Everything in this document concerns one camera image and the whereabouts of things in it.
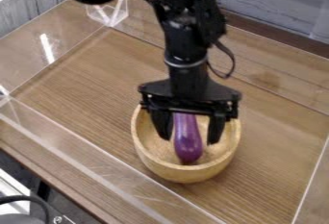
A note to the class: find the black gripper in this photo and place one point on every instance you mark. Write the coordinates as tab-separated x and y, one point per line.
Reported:
188	91

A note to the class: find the purple toy eggplant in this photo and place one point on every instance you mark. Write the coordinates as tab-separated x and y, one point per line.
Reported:
187	141

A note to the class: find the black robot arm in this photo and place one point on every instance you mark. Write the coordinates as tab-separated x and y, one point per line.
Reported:
192	25

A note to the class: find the oval wooden bowl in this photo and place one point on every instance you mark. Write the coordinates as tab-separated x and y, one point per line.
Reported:
158	156

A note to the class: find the clear acrylic enclosure walls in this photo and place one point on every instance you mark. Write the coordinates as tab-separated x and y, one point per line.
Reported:
72	72

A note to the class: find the clear acrylic corner bracket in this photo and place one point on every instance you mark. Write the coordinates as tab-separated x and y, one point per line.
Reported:
108	14

